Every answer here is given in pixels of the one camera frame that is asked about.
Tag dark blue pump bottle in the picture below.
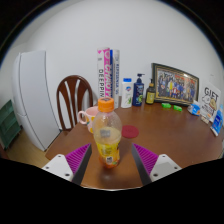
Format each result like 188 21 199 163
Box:
131 73 146 107

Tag blue detergent bottle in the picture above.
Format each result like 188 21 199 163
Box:
210 103 224 137

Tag blue and white tall tube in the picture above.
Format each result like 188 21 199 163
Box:
111 49 121 109

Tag green storage crate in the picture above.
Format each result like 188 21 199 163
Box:
0 99 22 150

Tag framed group photo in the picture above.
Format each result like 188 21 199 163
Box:
151 62 200 107

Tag white refrigerator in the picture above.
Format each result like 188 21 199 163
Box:
12 50 62 152

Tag orange juice bottle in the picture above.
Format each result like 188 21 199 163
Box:
92 96 123 169

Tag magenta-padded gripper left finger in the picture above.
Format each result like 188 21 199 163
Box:
41 143 92 186

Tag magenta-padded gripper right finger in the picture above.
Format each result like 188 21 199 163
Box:
131 143 184 186

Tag pink and white tall tube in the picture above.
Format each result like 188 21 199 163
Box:
96 47 114 101

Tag small beige packet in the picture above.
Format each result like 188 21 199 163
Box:
200 114 210 125

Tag dark brown wooden chair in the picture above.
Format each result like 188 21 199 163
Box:
55 74 94 132

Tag blue tissue pack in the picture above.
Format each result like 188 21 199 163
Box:
186 99 202 117

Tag pink mug with yellow print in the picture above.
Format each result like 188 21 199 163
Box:
77 106 100 134

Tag small amber pump bottle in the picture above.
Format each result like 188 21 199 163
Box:
145 78 156 105

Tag white bottle with blue cap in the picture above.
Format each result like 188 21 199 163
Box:
120 77 134 109

